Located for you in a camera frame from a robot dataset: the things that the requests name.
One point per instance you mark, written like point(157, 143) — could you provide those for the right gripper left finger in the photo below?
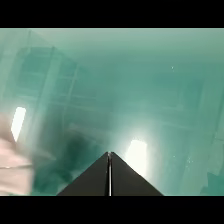
point(93, 181)

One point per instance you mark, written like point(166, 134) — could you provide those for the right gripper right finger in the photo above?
point(128, 181)

